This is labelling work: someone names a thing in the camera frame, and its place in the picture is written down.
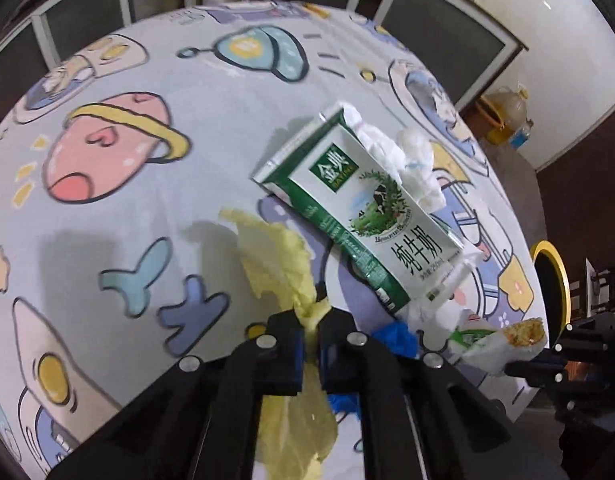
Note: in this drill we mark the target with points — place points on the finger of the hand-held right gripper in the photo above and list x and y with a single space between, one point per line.
547 372
597 335

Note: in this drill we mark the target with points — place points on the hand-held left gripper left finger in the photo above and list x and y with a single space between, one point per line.
282 355

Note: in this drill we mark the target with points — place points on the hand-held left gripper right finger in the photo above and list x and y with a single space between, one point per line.
337 355

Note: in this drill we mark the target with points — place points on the white food print packet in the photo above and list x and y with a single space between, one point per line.
487 347

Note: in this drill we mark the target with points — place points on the yellow rimmed waste bin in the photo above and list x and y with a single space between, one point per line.
550 285

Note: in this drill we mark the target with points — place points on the yellow tissue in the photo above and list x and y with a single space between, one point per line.
277 265

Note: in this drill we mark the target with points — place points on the white crumpled tissue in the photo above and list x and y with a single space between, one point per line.
437 317

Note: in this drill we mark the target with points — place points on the green white milk carton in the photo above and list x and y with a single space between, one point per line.
347 200

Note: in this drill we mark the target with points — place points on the cartoon printed tablecloth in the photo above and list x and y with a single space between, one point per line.
137 210

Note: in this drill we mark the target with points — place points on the small blue label bottle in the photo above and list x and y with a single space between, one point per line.
521 136

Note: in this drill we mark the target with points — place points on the lavender crumpled bag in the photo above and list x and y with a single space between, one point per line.
412 155

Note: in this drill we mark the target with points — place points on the yellow plastic bucket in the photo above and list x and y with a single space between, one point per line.
492 125

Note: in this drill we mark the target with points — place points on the large cooking oil bottle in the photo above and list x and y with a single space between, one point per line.
510 105

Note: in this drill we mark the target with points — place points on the kitchen counter cabinet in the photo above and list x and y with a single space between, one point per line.
437 25

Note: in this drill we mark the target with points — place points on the black metal frame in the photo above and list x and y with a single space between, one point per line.
607 285

